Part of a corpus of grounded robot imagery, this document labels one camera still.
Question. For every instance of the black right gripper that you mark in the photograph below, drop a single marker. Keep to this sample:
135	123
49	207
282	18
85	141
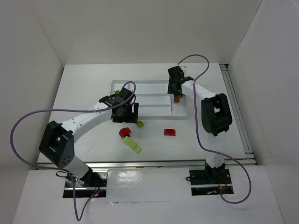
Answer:
174	89

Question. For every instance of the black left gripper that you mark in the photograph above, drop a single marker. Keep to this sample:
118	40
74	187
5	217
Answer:
134	113

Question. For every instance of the brown lego plate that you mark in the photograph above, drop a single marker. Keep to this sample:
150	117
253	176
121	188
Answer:
177	98

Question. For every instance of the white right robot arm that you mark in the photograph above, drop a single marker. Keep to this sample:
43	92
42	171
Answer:
214	113

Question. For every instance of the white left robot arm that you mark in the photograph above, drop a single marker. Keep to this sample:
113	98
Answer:
58	140

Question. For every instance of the lime green square lego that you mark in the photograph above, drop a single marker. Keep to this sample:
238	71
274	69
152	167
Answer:
140	124

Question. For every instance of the red lego on purple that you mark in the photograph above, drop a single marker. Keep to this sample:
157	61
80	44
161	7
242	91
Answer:
123	132

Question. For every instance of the white compartment tray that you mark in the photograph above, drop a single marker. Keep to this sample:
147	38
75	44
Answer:
155	103

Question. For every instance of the pale green long lego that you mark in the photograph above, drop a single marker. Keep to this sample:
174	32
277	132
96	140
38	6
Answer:
132	144

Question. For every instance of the red curved lego brick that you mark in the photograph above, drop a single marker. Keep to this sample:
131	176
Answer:
170	132

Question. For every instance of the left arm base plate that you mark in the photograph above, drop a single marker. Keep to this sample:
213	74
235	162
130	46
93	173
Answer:
96	187

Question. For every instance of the aluminium rail right side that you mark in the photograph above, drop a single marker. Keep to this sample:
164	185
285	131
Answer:
237	113

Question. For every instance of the aluminium rail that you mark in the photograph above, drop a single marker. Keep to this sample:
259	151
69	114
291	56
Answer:
147	164
237	113

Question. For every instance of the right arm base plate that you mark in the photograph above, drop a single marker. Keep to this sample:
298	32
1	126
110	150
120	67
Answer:
201	185

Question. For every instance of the aluminium rail front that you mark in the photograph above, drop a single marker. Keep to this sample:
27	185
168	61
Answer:
147	164

